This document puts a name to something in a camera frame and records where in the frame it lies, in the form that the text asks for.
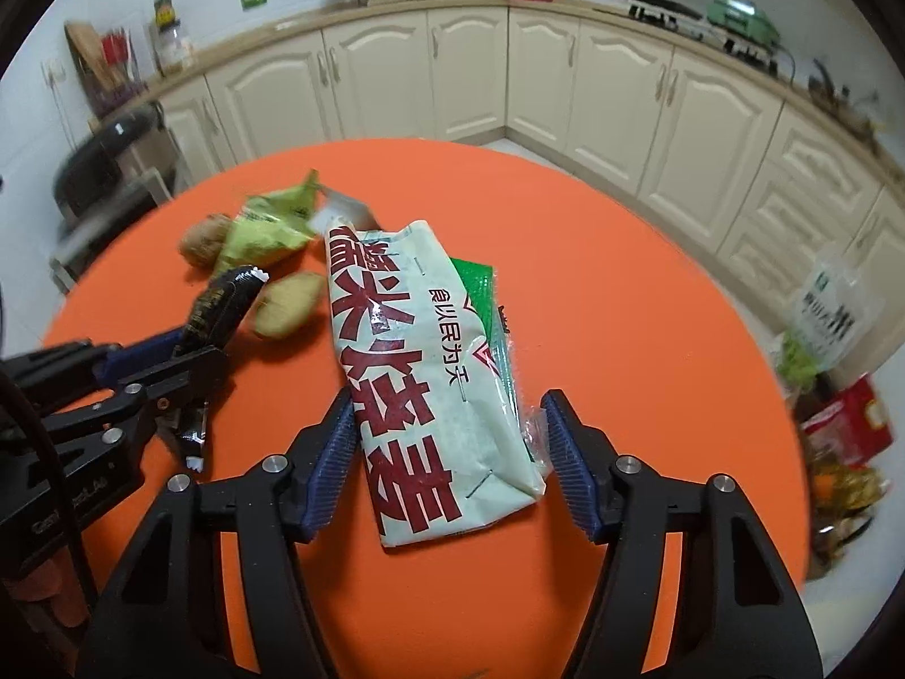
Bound white rice bag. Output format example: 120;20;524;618
787;244;885;372

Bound lower cabinets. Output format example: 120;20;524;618
150;0;903;376

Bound brown walnut ball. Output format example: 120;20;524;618
178;213;233;270

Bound gas stove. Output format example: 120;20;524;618
626;0;784;77

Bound steel wok pan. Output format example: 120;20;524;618
807;58;879;145

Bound green electric cooker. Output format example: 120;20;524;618
705;0;781;51

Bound black rice cooker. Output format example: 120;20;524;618
54;101;178;227

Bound metal appliance stand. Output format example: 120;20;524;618
49;153;190;294

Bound black snack wrapper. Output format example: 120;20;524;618
160;265;269;475

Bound red gift bag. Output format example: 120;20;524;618
802;376;894;467

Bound orange round table cloth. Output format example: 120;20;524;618
50;140;821;677

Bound purple utensil holder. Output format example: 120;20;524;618
64;20;147;119

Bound green yellow snack bag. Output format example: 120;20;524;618
213;170;319;276

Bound large white red bag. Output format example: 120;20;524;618
325;221;546;549

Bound cardboard box with goods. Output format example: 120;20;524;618
801;439;891;581

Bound brown potato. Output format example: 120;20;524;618
252;272;327;340

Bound large glass jar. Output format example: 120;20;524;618
150;0;195;75

